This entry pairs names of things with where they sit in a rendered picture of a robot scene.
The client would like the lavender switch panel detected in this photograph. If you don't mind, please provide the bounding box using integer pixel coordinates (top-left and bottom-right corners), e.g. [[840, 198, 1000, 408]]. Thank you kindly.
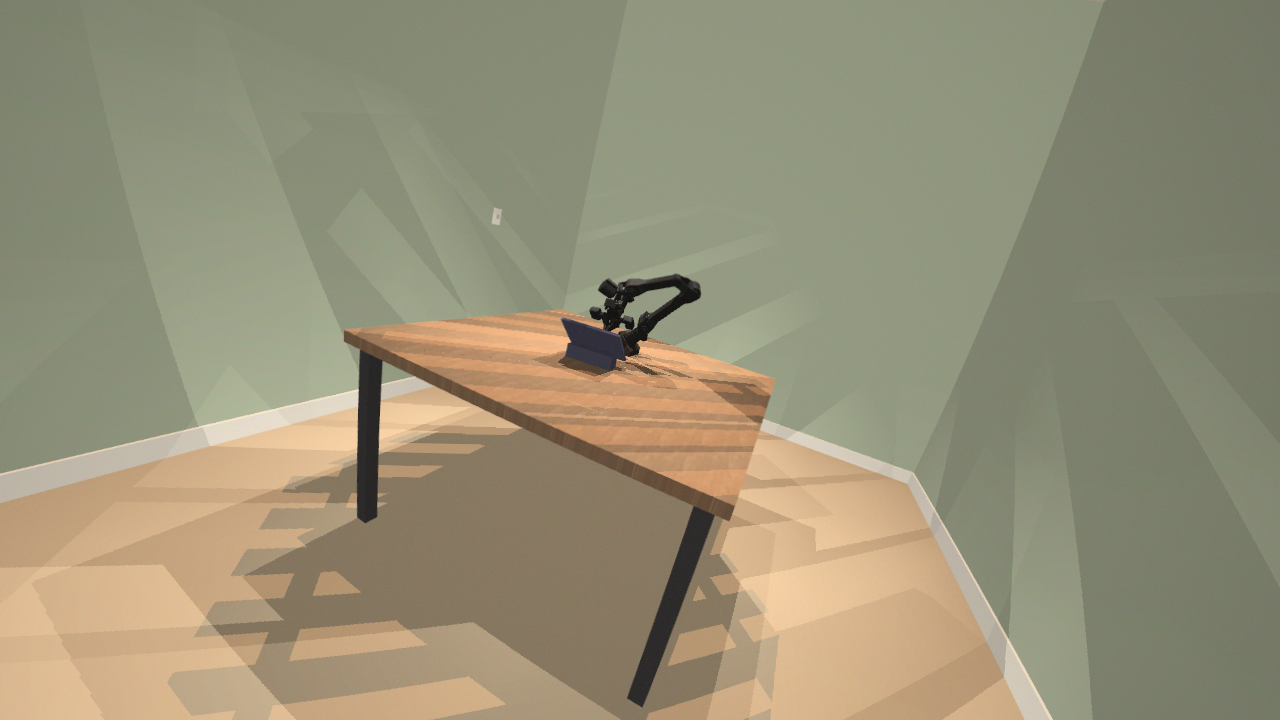
[[561, 316, 626, 372]]

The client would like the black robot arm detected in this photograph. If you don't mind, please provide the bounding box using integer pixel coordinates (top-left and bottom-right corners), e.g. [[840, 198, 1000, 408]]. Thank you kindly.
[[598, 273, 701, 347]]

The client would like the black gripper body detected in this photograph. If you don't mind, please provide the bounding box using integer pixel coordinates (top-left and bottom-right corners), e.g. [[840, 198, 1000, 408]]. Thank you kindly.
[[589, 304, 635, 331]]

